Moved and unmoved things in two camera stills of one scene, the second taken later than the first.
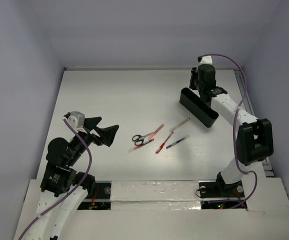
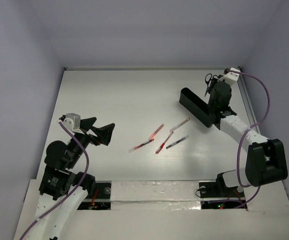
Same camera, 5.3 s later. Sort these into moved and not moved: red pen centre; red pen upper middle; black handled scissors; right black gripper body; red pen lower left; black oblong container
Moved: black handled scissors; right black gripper body
Not moved: red pen lower left; red pen upper middle; black oblong container; red pen centre
